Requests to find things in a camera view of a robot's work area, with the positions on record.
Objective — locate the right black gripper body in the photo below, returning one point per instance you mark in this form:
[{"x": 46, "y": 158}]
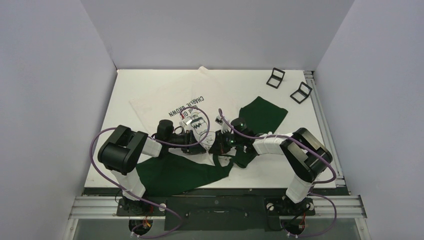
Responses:
[{"x": 222, "y": 142}]

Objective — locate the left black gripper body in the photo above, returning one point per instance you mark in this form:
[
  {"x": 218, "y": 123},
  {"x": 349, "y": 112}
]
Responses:
[{"x": 183, "y": 139}]

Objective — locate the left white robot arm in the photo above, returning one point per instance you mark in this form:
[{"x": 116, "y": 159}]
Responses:
[{"x": 120, "y": 153}]

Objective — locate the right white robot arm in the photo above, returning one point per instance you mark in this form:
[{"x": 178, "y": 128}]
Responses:
[{"x": 307, "y": 156}]

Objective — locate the white and green t-shirt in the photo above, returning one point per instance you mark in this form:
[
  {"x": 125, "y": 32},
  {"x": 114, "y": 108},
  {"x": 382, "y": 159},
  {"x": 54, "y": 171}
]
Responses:
[{"x": 197, "y": 95}]

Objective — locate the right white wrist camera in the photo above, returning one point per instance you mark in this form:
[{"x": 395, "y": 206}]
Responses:
[{"x": 219, "y": 120}]

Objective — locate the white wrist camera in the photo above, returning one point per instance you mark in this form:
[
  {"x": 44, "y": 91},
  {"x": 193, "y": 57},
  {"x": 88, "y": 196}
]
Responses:
[
  {"x": 219, "y": 120},
  {"x": 186, "y": 123}
]

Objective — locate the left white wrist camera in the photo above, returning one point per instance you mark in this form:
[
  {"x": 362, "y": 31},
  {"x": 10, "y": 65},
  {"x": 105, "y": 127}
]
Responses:
[{"x": 186, "y": 123}]

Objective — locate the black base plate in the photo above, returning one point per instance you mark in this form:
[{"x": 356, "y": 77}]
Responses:
[{"x": 218, "y": 210}]

